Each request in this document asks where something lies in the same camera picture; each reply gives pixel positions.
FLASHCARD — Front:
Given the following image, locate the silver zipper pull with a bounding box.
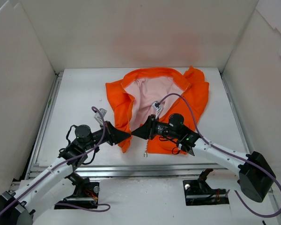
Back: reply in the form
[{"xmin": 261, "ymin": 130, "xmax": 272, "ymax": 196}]
[{"xmin": 143, "ymin": 144, "xmax": 148, "ymax": 158}]

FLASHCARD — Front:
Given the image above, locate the orange jacket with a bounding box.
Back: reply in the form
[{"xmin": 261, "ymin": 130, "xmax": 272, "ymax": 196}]
[{"xmin": 105, "ymin": 66, "xmax": 210, "ymax": 155}]

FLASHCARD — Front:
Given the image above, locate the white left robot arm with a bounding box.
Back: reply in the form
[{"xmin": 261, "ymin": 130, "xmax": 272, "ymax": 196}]
[{"xmin": 0, "ymin": 122, "xmax": 131, "ymax": 225}]

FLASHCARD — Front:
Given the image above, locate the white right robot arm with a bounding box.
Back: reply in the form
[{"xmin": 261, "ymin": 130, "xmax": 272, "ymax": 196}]
[{"xmin": 132, "ymin": 113, "xmax": 275, "ymax": 203}]

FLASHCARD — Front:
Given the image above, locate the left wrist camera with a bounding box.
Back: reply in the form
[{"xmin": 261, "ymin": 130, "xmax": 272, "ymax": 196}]
[{"xmin": 93, "ymin": 108, "xmax": 107, "ymax": 126}]

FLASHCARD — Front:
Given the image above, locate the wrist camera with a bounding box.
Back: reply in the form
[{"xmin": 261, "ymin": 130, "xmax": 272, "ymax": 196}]
[
  {"xmin": 151, "ymin": 101, "xmax": 163, "ymax": 119},
  {"xmin": 93, "ymin": 108, "xmax": 107, "ymax": 126}
]

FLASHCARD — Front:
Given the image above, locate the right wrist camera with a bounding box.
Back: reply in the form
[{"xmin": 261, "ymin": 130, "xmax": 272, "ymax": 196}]
[{"xmin": 151, "ymin": 101, "xmax": 163, "ymax": 119}]

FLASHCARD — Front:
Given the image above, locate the aluminium table frame rail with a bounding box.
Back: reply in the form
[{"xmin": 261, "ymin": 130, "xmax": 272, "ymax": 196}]
[{"xmin": 25, "ymin": 67, "xmax": 249, "ymax": 179}]

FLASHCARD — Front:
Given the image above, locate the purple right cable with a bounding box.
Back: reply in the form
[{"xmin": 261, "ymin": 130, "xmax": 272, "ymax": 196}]
[{"xmin": 158, "ymin": 93, "xmax": 281, "ymax": 216}]

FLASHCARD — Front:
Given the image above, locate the purple cable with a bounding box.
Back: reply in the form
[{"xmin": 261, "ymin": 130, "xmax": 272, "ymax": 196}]
[
  {"xmin": 0, "ymin": 106, "xmax": 111, "ymax": 221},
  {"xmin": 158, "ymin": 93, "xmax": 281, "ymax": 216}
]

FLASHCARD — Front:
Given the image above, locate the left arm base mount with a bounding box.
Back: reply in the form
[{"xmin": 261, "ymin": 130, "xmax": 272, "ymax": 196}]
[{"xmin": 54, "ymin": 172, "xmax": 99, "ymax": 210}]

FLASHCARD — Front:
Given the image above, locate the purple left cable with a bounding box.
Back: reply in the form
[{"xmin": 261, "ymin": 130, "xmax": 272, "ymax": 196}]
[{"xmin": 0, "ymin": 106, "xmax": 111, "ymax": 221}]

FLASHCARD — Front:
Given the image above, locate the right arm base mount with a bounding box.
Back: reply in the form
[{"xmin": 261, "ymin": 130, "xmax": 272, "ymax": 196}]
[{"xmin": 183, "ymin": 169, "xmax": 229, "ymax": 206}]

